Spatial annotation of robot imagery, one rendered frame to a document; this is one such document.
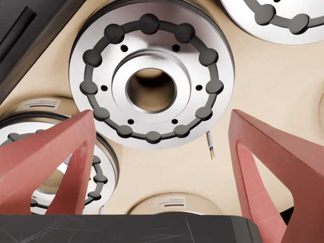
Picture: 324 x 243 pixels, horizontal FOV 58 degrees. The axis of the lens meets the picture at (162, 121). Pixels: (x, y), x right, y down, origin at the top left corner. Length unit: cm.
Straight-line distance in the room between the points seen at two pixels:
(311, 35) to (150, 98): 10
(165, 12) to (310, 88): 13
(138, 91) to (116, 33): 5
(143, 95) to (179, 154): 8
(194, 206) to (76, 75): 16
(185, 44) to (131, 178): 15
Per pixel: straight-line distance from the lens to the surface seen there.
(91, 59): 18
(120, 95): 18
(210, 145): 19
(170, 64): 17
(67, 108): 22
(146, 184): 28
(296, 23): 18
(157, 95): 20
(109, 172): 23
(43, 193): 25
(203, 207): 29
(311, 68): 23
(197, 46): 17
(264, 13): 18
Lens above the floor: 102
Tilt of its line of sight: 55 degrees down
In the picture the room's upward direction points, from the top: 179 degrees counter-clockwise
